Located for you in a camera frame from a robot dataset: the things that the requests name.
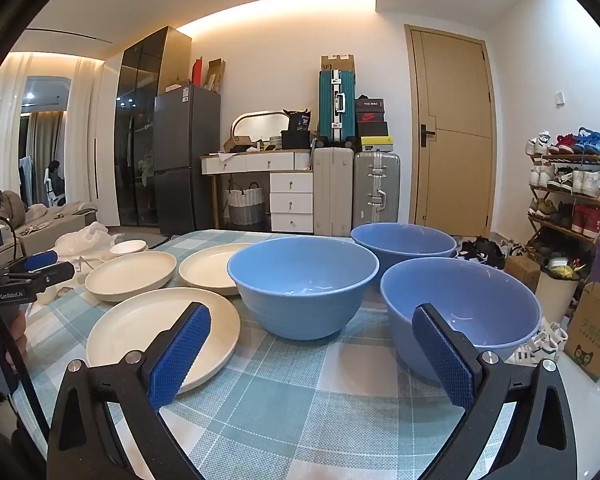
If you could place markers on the wooden door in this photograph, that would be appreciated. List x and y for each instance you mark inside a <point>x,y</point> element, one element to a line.
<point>455,135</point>

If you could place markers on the grey refrigerator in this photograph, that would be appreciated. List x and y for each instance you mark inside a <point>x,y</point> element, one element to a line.
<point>185,160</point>

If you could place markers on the yellow black shoe box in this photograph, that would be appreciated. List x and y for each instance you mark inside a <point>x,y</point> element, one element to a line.
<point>375,144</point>

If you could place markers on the silver suitcase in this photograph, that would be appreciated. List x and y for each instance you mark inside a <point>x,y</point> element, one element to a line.
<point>375,190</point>

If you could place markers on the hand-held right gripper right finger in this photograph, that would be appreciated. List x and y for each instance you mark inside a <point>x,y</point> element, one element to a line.
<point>445,360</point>

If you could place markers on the blue bowl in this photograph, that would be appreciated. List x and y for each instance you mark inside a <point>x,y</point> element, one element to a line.
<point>470,310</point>
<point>300,270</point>
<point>405,242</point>

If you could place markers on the folded cardboard pieces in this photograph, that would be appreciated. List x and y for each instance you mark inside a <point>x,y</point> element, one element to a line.
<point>214,77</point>

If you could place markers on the grey curtain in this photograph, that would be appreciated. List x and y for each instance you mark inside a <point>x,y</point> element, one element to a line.
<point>40,145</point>

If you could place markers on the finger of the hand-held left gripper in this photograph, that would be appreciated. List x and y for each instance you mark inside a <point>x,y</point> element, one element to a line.
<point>55,274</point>
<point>40,261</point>

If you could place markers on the white light switch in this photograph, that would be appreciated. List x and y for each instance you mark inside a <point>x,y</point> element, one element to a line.
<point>559,98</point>

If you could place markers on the small cream bowl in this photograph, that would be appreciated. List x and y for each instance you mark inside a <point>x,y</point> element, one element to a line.
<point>129,246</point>

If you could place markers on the black storage box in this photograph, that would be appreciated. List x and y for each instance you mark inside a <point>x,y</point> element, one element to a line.
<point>295,140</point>

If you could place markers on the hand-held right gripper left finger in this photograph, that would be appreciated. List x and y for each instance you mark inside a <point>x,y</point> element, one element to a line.
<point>180,355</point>

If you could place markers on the white plastic bag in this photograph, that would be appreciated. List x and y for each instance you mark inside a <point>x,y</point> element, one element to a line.
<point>82,242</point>

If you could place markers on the white dressing table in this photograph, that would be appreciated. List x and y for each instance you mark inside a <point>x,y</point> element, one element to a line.
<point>290,195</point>

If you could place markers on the teal suitcase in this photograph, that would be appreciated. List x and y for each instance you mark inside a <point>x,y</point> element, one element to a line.
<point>330,110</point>

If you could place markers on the clear acrylic stand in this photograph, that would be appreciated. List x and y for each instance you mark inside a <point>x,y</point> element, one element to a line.
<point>87,264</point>

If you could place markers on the small brown cardboard box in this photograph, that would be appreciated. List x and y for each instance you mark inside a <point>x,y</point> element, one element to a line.
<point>522,272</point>

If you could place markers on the beige suitcase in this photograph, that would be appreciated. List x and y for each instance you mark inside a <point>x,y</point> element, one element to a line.
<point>332,190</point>

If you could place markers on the beige sofa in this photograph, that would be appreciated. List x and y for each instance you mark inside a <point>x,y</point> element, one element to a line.
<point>45,220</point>

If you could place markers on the person's left forearm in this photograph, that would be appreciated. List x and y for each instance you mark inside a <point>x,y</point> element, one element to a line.
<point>2,412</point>

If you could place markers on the woven laundry basket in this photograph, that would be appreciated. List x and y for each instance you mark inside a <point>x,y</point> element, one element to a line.
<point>245,205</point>

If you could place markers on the black glass cabinet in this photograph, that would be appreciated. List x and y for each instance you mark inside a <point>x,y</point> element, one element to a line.
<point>140,135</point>

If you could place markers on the teal checked tablecloth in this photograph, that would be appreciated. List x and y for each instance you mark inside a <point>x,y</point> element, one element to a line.
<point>300,400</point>

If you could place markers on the white curtain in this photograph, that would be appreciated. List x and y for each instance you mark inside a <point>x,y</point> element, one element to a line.
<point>85,135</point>

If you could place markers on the flat cardboard box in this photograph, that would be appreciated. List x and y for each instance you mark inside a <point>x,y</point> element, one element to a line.
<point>337,62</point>

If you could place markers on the red carton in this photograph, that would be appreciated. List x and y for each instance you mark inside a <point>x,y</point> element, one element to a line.
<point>197,72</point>

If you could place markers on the white trash bin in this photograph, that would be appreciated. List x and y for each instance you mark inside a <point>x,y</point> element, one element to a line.
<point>555,292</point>

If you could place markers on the black paper bag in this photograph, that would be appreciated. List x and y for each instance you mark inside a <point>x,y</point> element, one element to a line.
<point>300,121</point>

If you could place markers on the cream plate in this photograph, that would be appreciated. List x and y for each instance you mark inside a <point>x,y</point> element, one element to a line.
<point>210,267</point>
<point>130,335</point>
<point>130,275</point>

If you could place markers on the oval mirror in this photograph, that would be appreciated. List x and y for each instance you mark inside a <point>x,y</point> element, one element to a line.
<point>260,127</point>

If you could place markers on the pile of dark shoes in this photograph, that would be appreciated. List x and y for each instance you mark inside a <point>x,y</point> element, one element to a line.
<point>485,252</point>

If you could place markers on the small open cardboard box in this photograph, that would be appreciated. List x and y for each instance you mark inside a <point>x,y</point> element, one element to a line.
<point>237,144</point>

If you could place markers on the large brown cardboard box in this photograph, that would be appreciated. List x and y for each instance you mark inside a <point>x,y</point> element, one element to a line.
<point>595,330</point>

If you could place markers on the white green sneakers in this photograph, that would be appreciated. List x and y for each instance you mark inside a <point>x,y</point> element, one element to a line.
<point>545,345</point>

